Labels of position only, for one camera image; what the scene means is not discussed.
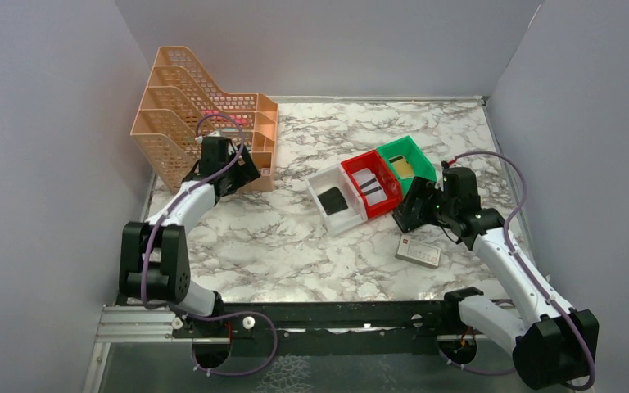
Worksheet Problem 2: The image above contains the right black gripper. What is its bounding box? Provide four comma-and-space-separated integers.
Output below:
396, 175, 457, 229

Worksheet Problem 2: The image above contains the black leather card holder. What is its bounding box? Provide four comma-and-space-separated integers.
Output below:
392, 207, 423, 233

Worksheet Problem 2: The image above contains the red plastic bin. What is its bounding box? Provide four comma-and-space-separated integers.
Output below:
342, 150, 403, 220

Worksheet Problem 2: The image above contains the white card box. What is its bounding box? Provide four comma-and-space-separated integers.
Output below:
395, 236, 441, 269

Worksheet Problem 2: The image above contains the green plastic bin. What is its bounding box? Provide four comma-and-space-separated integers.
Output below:
377, 136, 437, 196

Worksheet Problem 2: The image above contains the peach plastic desk organizer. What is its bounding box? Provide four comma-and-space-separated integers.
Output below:
130, 46, 278, 192

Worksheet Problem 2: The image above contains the white plastic bin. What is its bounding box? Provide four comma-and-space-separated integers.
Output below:
305, 164, 368, 236

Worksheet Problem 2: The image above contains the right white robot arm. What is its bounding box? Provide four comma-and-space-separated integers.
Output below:
392, 167, 599, 390

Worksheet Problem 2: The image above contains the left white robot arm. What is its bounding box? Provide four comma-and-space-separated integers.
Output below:
119, 136, 260, 337

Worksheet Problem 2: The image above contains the white card with black stripe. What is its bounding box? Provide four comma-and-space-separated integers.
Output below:
353, 169, 380, 192

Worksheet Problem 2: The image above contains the gold credit card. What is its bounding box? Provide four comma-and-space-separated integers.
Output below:
389, 155, 415, 180

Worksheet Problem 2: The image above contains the black credit card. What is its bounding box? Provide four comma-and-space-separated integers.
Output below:
317, 187, 348, 216

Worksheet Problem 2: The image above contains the pink highlighter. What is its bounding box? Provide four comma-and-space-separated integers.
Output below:
203, 111, 255, 128

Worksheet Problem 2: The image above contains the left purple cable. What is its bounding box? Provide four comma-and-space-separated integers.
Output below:
139, 112, 280, 378

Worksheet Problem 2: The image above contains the purple cable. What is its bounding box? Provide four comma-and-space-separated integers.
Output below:
139, 112, 280, 378
437, 151, 598, 391

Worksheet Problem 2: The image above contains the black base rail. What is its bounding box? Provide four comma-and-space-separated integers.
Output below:
172, 300, 478, 363

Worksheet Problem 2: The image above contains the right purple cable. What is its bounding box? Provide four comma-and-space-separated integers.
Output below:
437, 151, 598, 391

